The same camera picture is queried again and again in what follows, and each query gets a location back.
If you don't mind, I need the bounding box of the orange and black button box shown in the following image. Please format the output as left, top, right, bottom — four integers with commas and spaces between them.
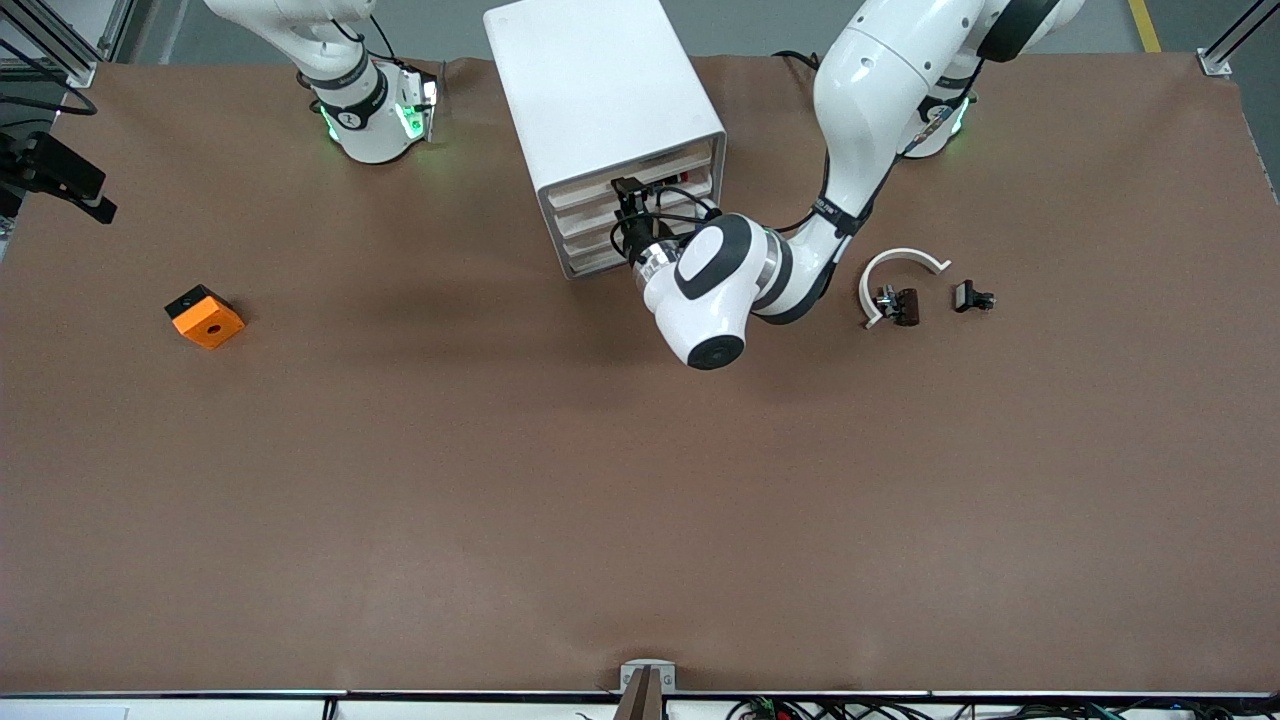
164, 284, 246, 351

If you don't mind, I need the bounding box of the aluminium frame post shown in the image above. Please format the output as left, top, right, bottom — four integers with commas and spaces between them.
1195, 0, 1266, 77
0, 0, 141, 89

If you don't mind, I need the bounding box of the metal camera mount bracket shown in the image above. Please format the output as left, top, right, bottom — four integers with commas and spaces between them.
615, 660, 677, 720

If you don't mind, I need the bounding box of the white curved plastic ring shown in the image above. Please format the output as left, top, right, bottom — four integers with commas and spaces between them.
858, 247, 953, 331

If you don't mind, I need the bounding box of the white table edge rail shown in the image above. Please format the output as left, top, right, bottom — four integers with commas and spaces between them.
0, 690, 1280, 720

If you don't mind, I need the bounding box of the brown button component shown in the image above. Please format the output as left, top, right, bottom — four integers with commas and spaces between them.
875, 285, 923, 328

